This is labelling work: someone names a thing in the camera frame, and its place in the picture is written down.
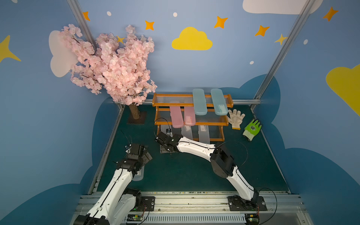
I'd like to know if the clear pencil case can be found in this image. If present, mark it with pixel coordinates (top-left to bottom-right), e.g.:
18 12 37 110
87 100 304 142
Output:
198 125 210 144
181 125 193 140
160 125 173 137
132 166 144 182

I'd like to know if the pink pencil case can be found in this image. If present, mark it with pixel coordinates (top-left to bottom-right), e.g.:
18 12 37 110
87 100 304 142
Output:
184 106 196 126
170 106 184 128

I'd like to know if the blue pencil case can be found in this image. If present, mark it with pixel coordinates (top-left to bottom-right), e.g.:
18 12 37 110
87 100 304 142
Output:
211 89 228 116
193 89 208 116

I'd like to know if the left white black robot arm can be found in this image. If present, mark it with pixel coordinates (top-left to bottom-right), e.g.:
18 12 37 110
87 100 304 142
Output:
73 144 152 225

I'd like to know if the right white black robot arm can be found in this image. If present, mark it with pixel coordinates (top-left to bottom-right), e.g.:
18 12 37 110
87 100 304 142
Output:
156 132 259 207

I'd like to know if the orange three-tier shelf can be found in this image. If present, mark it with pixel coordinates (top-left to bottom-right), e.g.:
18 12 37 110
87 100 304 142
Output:
152 94 229 142

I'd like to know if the left small circuit board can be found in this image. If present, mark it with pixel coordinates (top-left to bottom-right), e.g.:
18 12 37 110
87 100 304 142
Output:
127 214 143 222

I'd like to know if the small circuit board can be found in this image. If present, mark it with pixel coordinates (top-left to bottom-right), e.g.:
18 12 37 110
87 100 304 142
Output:
245 214 260 225
127 214 143 222

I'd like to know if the white knit glove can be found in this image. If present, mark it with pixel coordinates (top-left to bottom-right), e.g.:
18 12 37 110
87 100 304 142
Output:
227 109 246 130

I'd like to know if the green white work glove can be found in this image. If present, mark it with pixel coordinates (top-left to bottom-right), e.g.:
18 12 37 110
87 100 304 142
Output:
243 119 262 142

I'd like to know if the pink cherry blossom tree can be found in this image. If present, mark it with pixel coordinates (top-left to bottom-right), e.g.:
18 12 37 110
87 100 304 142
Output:
60 24 157 120

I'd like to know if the right small circuit board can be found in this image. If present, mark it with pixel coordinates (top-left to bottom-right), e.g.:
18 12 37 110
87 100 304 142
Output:
245 214 260 225

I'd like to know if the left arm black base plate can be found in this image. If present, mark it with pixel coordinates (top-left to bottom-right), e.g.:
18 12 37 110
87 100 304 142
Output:
131 196 155 212

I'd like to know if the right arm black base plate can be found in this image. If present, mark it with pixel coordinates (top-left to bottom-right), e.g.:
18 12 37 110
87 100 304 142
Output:
227 196 268 212

